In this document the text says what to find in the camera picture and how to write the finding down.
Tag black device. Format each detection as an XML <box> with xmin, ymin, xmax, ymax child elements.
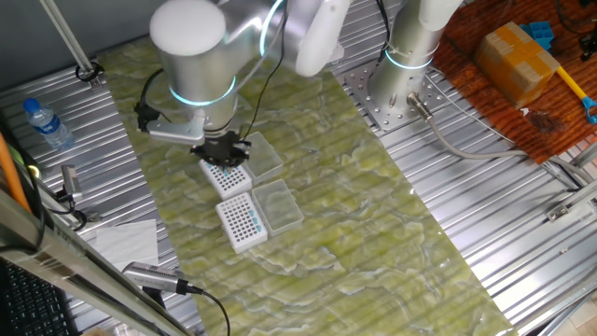
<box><xmin>577</xmin><ymin>27</ymin><xmax>597</xmax><ymax>63</ymax></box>

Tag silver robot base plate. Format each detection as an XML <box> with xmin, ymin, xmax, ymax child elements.
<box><xmin>338</xmin><ymin>63</ymin><xmax>449</xmax><ymax>133</ymax></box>

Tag black keyboard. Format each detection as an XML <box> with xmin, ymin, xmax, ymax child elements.
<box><xmin>0</xmin><ymin>259</ymin><xmax>80</xmax><ymax>336</ymax></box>

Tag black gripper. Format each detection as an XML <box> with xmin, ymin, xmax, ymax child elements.
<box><xmin>189</xmin><ymin>130</ymin><xmax>253</xmax><ymax>168</ymax></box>

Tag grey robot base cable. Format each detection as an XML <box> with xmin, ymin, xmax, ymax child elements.
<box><xmin>406</xmin><ymin>91</ymin><xmax>597</xmax><ymax>188</ymax></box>

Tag brown wooden board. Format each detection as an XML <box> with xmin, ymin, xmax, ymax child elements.
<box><xmin>431</xmin><ymin>0</ymin><xmax>597</xmax><ymax>164</ymax></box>

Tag green marble pattern mat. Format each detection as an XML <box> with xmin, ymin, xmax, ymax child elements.
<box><xmin>97</xmin><ymin>0</ymin><xmax>519</xmax><ymax>336</ymax></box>

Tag white pipette tip rack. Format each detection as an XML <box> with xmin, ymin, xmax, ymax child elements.
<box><xmin>215</xmin><ymin>191</ymin><xmax>270</xmax><ymax>256</ymax></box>
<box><xmin>199</xmin><ymin>158</ymin><xmax>254</xmax><ymax>201</ymax></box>

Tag orange tube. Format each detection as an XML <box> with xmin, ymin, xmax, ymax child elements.
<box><xmin>0</xmin><ymin>133</ymin><xmax>32</xmax><ymax>214</ymax></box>

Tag aluminium frame bar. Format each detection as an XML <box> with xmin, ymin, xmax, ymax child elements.
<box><xmin>0</xmin><ymin>186</ymin><xmax>197</xmax><ymax>336</ymax></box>

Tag black camera cable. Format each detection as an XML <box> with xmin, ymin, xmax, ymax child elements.
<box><xmin>186</xmin><ymin>284</ymin><xmax>232</xmax><ymax>336</ymax></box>

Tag small silver camera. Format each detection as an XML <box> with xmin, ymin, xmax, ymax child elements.
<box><xmin>60</xmin><ymin>164</ymin><xmax>84</xmax><ymax>203</ymax></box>

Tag aluminium frame profile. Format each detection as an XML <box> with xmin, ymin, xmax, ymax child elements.
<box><xmin>543</xmin><ymin>139</ymin><xmax>597</xmax><ymax>223</ymax></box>

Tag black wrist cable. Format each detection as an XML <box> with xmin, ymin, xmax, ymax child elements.
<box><xmin>137</xmin><ymin>0</ymin><xmax>288</xmax><ymax>141</ymax></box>

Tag yellow handled blue tool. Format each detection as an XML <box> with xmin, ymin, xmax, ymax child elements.
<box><xmin>557</xmin><ymin>64</ymin><xmax>597</xmax><ymax>125</ymax></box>

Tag black base cable bundle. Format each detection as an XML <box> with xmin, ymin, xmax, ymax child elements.
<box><xmin>376</xmin><ymin>0</ymin><xmax>394</xmax><ymax>52</ymax></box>

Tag clear water bottle blue cap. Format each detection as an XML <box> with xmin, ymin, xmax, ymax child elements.
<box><xmin>22</xmin><ymin>97</ymin><xmax>76</xmax><ymax>151</ymax></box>

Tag cardboard box yellow tape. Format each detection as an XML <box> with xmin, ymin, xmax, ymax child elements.
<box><xmin>474</xmin><ymin>21</ymin><xmax>561</xmax><ymax>109</ymax></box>

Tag large silver camera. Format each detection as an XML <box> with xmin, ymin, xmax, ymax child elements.
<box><xmin>121</xmin><ymin>260</ymin><xmax>204</xmax><ymax>296</ymax></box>

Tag clear plastic rack lid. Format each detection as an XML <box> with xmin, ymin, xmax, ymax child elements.
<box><xmin>240</xmin><ymin>132</ymin><xmax>285</xmax><ymax>185</ymax></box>
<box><xmin>251</xmin><ymin>179</ymin><xmax>305</xmax><ymax>238</ymax></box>

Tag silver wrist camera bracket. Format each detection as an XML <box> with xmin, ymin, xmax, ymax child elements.
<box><xmin>146</xmin><ymin>121</ymin><xmax>209</xmax><ymax>146</ymax></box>

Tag white paper sheet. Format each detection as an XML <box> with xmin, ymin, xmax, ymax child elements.
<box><xmin>88</xmin><ymin>218</ymin><xmax>160</xmax><ymax>272</ymax></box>

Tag blue plastic tray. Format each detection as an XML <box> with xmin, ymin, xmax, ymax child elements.
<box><xmin>520</xmin><ymin>21</ymin><xmax>555</xmax><ymax>51</ymax></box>

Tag aluminium pole black clamp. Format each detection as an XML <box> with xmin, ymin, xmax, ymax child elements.
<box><xmin>39</xmin><ymin>0</ymin><xmax>104</xmax><ymax>90</ymax></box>

